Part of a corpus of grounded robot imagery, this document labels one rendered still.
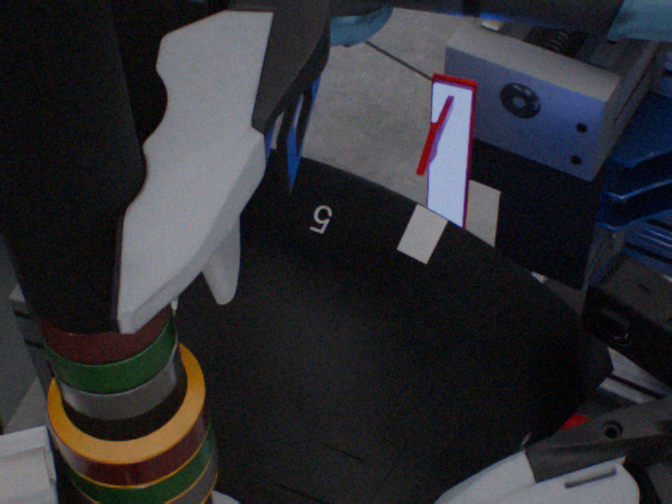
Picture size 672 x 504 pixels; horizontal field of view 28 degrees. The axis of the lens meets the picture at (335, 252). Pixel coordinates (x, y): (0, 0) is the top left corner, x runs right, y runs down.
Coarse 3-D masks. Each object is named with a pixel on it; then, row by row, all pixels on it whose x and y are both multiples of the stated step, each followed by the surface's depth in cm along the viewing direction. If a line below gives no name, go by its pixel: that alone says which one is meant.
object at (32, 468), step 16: (0, 464) 38; (16, 464) 38; (32, 464) 38; (48, 464) 38; (0, 480) 38; (16, 480) 38; (32, 480) 38; (48, 480) 38; (0, 496) 37; (16, 496) 38
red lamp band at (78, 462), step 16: (208, 400) 37; (208, 416) 37; (192, 432) 36; (64, 448) 36; (176, 448) 36; (192, 448) 36; (80, 464) 36; (96, 464) 35; (112, 464) 35; (128, 464) 35; (144, 464) 35; (160, 464) 36; (176, 464) 36; (96, 480) 36; (112, 480) 36; (128, 480) 36; (144, 480) 36
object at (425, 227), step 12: (420, 216) 66; (432, 216) 66; (408, 228) 66; (420, 228) 66; (432, 228) 66; (408, 240) 65; (420, 240) 65; (432, 240) 66; (408, 252) 65; (420, 252) 65
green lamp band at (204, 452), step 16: (208, 432) 37; (208, 448) 38; (192, 464) 37; (80, 480) 37; (176, 480) 37; (192, 480) 37; (96, 496) 37; (112, 496) 37; (128, 496) 36; (144, 496) 37; (160, 496) 37; (176, 496) 37
